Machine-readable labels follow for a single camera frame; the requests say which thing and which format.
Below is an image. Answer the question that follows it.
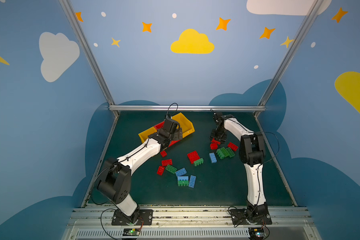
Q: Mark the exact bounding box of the red lego brick top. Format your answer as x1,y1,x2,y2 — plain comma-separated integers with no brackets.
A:
211,138,221,145

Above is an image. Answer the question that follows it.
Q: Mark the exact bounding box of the red bin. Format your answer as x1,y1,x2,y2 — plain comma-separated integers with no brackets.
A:
154,121,179,147

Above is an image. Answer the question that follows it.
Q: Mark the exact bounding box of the yellow bin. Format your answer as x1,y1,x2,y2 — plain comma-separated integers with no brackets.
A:
139,127,157,143
172,113,195,138

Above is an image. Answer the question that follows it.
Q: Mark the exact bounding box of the large red lego brick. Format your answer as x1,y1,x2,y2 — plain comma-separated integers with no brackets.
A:
187,151,200,164

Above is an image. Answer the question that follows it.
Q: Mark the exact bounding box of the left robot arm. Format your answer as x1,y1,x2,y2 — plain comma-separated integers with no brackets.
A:
95,128,183,222

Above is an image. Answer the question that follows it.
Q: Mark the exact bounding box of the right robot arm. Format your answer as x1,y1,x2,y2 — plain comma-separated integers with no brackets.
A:
210,112,269,221

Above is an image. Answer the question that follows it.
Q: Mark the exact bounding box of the green lego brick studs side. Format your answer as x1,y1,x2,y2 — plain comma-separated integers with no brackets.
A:
216,149,225,160

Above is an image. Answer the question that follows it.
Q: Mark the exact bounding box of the light green lego brick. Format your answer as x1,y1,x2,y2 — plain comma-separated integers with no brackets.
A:
220,147,230,158

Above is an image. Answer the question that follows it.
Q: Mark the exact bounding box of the green lego brick rightmost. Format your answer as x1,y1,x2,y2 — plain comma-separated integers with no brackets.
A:
226,147,235,158

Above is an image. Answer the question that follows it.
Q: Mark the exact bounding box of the blue lego brick upright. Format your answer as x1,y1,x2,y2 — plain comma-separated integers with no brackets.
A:
209,153,217,164

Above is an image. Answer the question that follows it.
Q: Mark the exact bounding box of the green lego brick center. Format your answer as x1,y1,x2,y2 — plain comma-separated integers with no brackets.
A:
193,158,204,167

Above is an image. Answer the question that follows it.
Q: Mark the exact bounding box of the dark green lego brick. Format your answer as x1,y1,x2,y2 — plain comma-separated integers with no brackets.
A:
165,165,177,175

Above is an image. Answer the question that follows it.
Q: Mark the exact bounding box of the blue lego brick tilted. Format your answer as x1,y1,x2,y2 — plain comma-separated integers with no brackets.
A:
175,168,187,177

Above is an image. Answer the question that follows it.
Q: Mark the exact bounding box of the blue lego on green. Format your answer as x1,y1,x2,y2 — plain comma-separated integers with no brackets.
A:
177,176,189,181

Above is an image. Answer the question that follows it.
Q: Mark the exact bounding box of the blue lego brick lower right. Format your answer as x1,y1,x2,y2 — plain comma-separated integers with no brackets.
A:
188,175,197,188

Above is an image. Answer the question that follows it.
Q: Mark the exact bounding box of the green lego under blue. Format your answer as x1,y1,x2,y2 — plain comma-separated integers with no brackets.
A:
177,180,189,187

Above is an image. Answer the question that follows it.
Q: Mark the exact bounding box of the right controller board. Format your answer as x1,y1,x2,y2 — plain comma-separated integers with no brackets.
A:
249,228,266,240

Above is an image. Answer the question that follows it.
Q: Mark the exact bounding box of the controller board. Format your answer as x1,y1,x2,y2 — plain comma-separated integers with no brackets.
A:
123,229,141,237
249,228,266,240

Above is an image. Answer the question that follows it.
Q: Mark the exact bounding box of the left controller board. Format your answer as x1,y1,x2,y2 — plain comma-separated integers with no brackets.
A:
123,229,141,237

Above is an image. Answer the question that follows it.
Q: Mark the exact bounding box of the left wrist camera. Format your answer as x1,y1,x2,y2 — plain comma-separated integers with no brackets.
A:
162,118,180,134

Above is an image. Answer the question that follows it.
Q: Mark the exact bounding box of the horizontal aluminium frame bar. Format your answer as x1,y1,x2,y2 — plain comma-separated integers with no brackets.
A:
109,105,266,112

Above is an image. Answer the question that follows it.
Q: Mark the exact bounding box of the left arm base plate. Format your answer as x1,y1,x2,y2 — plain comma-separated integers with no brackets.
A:
112,209,153,226

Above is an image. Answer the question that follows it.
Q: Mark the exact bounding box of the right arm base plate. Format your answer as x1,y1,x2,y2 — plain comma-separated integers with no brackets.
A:
228,208,273,226

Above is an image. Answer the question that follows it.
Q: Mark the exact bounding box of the left aluminium frame post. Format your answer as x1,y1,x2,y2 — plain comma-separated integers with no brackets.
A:
59,0,115,107

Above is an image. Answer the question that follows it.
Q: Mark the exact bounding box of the aluminium frame post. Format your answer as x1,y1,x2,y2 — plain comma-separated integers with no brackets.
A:
59,0,115,107
258,0,324,111

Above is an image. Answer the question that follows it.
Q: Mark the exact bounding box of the right aluminium frame post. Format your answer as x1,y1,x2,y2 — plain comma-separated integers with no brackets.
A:
258,0,324,111

